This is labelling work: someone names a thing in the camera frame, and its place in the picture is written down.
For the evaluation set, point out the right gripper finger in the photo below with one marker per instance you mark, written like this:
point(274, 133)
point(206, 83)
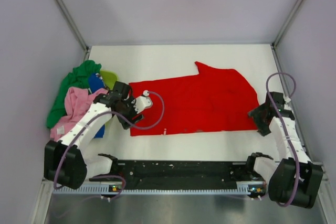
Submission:
point(264, 130)
point(258, 112)

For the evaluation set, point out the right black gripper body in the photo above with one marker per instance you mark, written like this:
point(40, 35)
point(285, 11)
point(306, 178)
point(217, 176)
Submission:
point(263, 123)

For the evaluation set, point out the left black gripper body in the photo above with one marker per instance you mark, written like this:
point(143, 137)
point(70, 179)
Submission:
point(127, 107)

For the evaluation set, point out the red t shirt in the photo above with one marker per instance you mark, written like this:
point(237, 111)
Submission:
point(214, 100)

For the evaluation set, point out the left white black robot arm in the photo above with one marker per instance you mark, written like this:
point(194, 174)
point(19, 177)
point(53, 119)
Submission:
point(65, 163)

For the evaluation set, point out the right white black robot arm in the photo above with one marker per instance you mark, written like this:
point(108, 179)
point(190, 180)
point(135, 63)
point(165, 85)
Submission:
point(295, 179)

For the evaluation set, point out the lime green tray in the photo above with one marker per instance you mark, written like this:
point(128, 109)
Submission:
point(109, 78)

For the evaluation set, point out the blue t shirt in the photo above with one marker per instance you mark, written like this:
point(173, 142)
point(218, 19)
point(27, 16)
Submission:
point(96, 82)

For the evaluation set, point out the pink t shirt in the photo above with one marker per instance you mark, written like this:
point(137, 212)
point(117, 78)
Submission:
point(77, 103)

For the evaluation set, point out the green t shirt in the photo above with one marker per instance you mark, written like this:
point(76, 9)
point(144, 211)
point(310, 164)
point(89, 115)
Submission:
point(77, 78)

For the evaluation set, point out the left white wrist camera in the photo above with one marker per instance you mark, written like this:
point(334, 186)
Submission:
point(143, 102)

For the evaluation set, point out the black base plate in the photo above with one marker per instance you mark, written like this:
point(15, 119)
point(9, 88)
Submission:
point(186, 175)

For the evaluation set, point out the left aluminium frame post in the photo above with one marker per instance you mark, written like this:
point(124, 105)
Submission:
point(72, 25)

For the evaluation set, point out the aluminium frame post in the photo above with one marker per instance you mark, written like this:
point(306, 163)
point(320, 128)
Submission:
point(72, 25)
point(287, 23)

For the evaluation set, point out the grey slotted cable duct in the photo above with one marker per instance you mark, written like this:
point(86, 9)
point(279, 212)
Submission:
point(106, 189)

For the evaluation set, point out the right aluminium frame post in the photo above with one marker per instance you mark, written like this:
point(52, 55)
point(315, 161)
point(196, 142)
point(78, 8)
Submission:
point(287, 23)

